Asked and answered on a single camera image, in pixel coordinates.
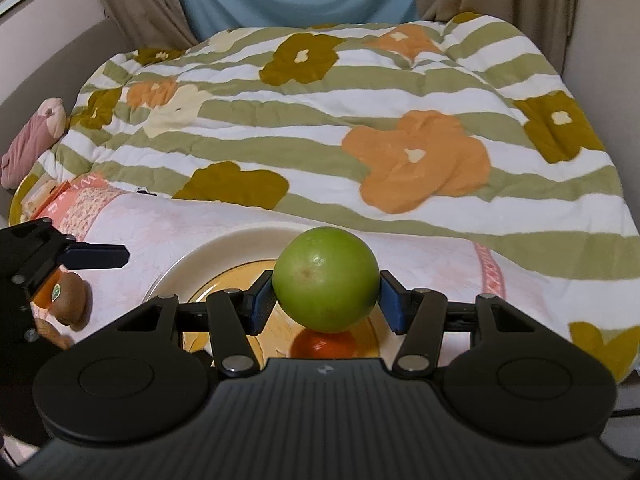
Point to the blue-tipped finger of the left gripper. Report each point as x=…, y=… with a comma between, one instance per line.
x=86, y=256

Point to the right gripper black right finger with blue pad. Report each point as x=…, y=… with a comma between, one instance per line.
x=422, y=316

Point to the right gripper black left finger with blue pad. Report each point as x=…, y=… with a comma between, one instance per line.
x=230, y=316

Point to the brown kiwi with sticker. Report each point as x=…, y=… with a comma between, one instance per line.
x=69, y=299

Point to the small orange tangerine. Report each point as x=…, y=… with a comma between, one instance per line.
x=309, y=344

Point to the green apple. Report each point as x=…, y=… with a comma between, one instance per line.
x=327, y=280

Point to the orange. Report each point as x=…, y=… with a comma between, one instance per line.
x=43, y=298

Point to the yellow green plate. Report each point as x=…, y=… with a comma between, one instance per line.
x=18, y=210

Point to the snack packet on plate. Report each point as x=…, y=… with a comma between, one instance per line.
x=40, y=195

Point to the cream plate with yellow print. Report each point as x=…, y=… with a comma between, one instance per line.
x=237, y=259

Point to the pink floral cloth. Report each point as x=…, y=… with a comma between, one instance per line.
x=158, y=232

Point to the pink plush toy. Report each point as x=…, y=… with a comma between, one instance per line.
x=46, y=126

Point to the grey headboard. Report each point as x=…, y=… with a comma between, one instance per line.
x=60, y=77

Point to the green striped floral quilt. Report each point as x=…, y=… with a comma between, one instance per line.
x=460, y=130

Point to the beige left curtain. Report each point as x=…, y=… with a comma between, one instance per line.
x=152, y=23

